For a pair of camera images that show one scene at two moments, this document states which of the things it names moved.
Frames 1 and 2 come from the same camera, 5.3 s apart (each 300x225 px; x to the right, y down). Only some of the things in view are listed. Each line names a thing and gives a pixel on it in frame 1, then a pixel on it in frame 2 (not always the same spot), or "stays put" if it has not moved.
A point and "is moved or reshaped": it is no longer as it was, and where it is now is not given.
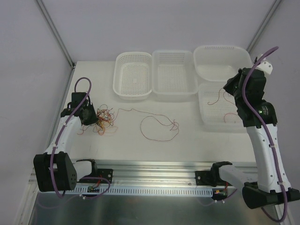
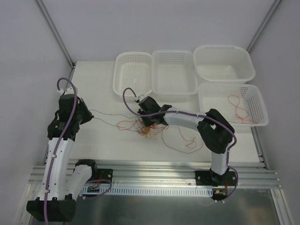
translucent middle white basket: [174, 74] stays put
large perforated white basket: [217, 106] stays put
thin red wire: [231, 103] is moved or reshaped
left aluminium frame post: [60, 40] stays put
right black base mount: [206, 178] stays put
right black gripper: [234, 85] → [147, 117]
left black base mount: [107, 173] stays put
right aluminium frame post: [263, 26] stays put
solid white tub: [220, 63] stays put
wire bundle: [105, 120] → [138, 125]
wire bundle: [172, 125] → [176, 149]
